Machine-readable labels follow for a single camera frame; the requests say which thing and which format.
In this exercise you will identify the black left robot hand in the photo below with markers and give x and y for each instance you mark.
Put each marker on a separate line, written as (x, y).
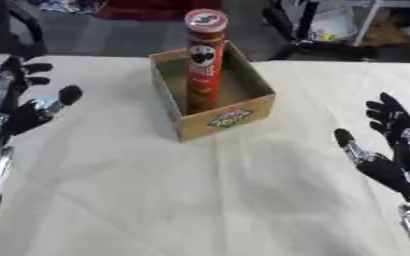
(22, 115)

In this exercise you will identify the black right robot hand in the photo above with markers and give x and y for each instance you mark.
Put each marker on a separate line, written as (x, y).
(389, 166)

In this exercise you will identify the tan cardboard box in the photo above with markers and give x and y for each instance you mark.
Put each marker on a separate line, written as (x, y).
(214, 96)

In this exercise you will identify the black office chair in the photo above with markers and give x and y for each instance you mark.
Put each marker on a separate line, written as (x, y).
(10, 30)

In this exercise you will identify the black chair base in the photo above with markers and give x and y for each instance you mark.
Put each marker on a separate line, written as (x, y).
(319, 36)

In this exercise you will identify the red bag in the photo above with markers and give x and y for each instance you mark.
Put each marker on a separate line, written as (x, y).
(156, 9)

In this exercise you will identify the red cylindrical chips can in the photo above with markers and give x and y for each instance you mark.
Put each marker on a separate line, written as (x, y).
(205, 61)

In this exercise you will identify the white shelf frame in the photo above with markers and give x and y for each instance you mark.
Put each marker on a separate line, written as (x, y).
(383, 20)

